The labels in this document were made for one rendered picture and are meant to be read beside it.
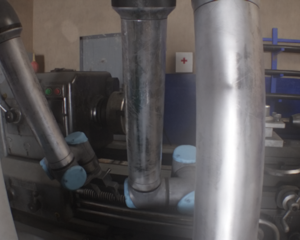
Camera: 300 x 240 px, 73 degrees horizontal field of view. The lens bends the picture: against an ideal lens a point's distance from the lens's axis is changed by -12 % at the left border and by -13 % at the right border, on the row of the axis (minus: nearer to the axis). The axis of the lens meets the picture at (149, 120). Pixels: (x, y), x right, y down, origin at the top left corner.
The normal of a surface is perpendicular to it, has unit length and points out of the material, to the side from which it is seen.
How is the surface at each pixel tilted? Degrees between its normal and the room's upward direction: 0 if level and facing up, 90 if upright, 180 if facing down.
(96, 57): 90
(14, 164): 32
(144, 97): 111
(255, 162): 81
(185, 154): 19
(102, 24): 90
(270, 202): 90
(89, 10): 90
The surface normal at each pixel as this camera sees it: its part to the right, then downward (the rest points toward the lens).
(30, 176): -0.14, -0.73
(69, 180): 0.70, 0.26
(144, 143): 0.04, 0.54
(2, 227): 0.92, 0.07
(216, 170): -0.63, 0.02
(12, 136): -0.25, 0.18
